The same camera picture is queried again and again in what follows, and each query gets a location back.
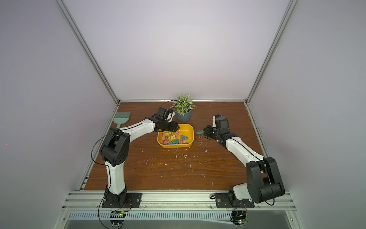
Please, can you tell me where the yellow plastic storage box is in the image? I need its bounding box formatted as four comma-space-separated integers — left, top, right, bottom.
157, 124, 194, 148

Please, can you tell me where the right controller board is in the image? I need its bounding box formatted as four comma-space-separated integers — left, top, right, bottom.
230, 211, 248, 226

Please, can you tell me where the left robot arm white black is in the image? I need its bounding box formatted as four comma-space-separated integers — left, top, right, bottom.
99, 107, 179, 208

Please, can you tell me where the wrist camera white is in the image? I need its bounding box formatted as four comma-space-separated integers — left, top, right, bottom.
212, 114, 221, 128
167, 110, 175, 122

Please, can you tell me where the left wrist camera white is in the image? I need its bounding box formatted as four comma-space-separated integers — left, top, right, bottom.
167, 110, 175, 122

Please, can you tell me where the controller board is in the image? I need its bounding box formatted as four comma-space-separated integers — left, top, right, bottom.
230, 211, 248, 226
109, 211, 127, 229

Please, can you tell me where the aluminium front rail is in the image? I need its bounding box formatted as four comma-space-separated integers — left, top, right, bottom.
62, 190, 296, 211

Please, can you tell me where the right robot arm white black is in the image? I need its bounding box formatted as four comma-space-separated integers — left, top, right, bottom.
204, 114, 285, 207

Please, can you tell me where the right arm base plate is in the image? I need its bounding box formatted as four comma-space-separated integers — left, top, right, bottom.
210, 191, 254, 209

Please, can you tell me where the left controller board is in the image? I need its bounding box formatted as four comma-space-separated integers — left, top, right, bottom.
109, 211, 127, 229

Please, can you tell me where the potted plant blue-grey pot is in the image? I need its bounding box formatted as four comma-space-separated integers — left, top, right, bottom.
171, 94, 196, 122

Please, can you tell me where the green hand brush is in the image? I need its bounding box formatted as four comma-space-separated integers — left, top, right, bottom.
113, 112, 131, 128

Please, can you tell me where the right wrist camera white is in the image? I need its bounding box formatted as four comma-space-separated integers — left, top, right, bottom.
212, 114, 221, 128

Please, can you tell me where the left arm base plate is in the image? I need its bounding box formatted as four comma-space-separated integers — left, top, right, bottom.
102, 192, 143, 209

